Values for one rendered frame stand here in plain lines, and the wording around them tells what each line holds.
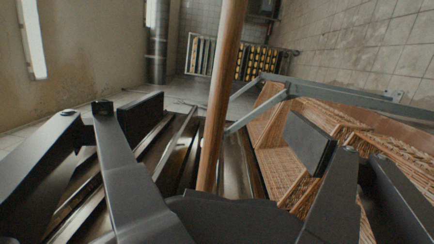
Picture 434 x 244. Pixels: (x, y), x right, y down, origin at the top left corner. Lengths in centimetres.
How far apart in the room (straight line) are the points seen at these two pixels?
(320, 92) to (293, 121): 53
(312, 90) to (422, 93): 93
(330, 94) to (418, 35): 103
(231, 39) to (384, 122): 70
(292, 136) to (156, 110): 13
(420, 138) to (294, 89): 39
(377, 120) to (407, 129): 11
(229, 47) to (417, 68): 143
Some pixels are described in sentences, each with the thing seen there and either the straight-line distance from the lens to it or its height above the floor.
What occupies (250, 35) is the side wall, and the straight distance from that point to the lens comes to 531.
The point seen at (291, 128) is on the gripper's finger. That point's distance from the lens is 17.
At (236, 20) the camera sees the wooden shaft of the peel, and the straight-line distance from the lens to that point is 23.
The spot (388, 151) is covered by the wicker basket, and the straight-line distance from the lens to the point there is 60.
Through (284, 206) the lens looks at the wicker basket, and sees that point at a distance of 90.
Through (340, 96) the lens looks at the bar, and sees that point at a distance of 74.
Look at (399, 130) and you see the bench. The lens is 79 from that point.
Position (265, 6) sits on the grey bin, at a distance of 479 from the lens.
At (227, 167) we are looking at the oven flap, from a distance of 113.
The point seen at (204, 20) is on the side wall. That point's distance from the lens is 534.
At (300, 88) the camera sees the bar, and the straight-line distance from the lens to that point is 66.
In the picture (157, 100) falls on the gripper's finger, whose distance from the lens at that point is 16.
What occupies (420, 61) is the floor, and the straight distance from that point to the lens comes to 158.
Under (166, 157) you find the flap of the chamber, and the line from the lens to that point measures 87.
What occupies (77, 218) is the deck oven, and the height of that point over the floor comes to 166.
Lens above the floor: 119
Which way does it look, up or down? 1 degrees down
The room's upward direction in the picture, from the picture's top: 81 degrees counter-clockwise
